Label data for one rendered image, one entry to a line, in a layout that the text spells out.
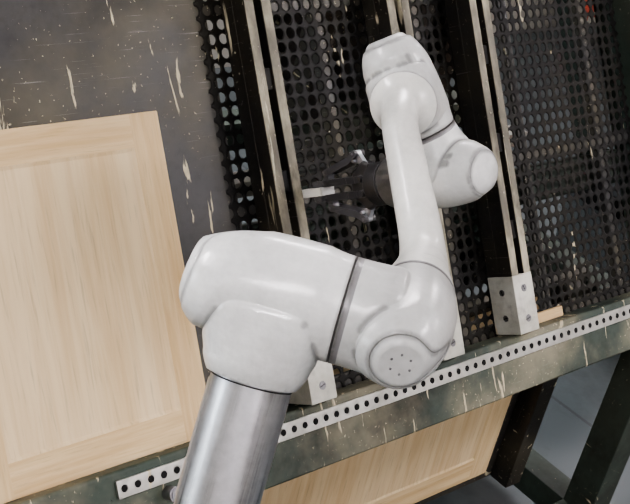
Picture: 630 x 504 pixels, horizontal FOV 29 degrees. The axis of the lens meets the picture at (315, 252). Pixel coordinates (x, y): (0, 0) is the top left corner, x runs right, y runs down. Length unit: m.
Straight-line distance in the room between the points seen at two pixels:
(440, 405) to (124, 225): 0.78
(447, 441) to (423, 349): 1.71
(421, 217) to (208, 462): 0.46
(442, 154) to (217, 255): 0.59
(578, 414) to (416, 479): 1.18
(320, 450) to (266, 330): 0.89
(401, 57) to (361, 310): 0.59
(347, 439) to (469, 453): 0.93
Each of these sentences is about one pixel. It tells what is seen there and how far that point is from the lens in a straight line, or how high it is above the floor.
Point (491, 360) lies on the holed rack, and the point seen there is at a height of 0.88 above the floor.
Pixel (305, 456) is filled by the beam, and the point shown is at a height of 0.83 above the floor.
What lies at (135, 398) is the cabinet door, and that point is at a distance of 2.05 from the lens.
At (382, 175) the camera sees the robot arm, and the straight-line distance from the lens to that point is 2.00.
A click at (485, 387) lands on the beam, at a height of 0.84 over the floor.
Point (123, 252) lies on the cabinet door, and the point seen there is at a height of 1.18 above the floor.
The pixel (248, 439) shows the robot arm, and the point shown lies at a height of 1.33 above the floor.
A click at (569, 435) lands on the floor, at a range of 4.01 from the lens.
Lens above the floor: 2.21
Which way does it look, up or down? 29 degrees down
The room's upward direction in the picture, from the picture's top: 13 degrees clockwise
